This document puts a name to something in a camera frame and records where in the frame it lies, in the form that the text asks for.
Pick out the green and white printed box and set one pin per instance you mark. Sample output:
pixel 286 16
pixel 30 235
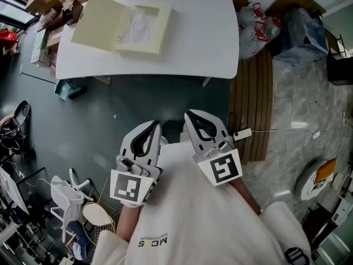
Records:
pixel 38 48

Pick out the pink floral tissue packet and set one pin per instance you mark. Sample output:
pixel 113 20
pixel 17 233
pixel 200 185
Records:
pixel 49 17

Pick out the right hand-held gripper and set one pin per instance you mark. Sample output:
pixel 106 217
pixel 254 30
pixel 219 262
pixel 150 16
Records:
pixel 223 170

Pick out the person's white trousers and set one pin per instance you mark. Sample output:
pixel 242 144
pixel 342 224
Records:
pixel 185 132

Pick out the black metal frame stand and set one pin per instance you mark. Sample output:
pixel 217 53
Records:
pixel 340 70

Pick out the white power strip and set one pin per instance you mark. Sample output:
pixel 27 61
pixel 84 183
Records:
pixel 242 134

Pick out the pink packaging box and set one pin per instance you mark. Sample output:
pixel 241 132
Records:
pixel 52 58

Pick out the person's right forearm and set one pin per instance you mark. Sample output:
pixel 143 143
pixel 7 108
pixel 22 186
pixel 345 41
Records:
pixel 248 197

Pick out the person's left forearm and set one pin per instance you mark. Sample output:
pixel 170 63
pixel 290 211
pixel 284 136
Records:
pixel 128 222

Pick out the white artificial flower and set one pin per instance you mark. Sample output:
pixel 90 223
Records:
pixel 68 4

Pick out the round white and orange stool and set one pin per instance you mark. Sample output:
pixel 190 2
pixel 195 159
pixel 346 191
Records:
pixel 311 181

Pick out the black framed glass door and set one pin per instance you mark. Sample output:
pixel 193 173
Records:
pixel 11 18

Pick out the large plastic wrapped bundle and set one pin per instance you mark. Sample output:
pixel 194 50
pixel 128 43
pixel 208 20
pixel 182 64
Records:
pixel 300 37

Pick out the small white plug adapter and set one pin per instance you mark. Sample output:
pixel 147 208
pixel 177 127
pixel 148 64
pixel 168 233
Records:
pixel 316 135

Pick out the person's white shirt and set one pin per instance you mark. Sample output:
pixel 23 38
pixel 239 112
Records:
pixel 198 217

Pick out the white office chair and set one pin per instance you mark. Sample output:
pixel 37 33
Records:
pixel 66 195

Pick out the grey oval device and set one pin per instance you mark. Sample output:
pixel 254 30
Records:
pixel 22 112

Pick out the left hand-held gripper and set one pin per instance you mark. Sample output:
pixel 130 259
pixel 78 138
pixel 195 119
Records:
pixel 129 186

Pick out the white paper sheets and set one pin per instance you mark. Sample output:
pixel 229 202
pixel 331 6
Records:
pixel 139 27

